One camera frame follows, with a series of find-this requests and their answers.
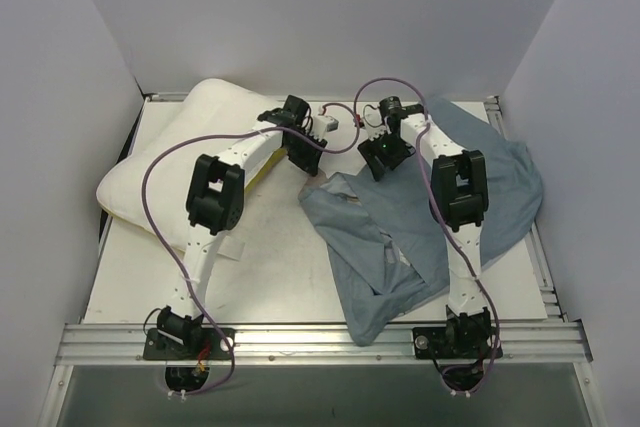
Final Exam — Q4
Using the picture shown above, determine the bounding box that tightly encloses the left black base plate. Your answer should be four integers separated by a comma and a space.
142, 307, 235, 361

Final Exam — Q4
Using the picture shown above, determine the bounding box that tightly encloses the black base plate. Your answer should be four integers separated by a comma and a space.
142, 307, 235, 361
412, 308, 503, 361

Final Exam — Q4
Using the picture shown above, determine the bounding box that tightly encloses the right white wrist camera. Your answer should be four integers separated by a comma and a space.
363, 119, 388, 140

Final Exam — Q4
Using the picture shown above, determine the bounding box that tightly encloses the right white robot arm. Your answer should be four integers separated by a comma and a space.
358, 96, 495, 359

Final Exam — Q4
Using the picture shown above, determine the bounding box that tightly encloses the back aluminium rail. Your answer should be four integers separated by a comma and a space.
145, 92, 188, 102

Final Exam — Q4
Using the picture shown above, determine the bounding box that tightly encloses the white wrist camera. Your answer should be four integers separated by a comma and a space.
363, 119, 388, 140
311, 114, 339, 140

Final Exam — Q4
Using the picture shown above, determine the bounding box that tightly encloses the blue-grey pillowcase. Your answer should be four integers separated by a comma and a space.
299, 98, 543, 346

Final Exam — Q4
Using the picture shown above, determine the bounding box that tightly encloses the white pillow yellow edge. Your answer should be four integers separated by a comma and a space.
96, 79, 278, 251

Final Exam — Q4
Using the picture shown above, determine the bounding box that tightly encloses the front aluminium rail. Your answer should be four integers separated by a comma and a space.
54, 320, 593, 366

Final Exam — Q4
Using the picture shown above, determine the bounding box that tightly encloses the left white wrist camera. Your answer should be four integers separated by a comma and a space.
311, 114, 339, 140

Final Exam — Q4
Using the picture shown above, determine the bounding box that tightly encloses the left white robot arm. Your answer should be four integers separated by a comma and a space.
144, 96, 339, 360

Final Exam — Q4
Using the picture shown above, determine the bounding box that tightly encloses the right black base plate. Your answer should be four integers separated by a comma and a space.
412, 308, 503, 361

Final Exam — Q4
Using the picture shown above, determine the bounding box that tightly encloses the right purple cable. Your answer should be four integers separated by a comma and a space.
352, 77, 504, 393

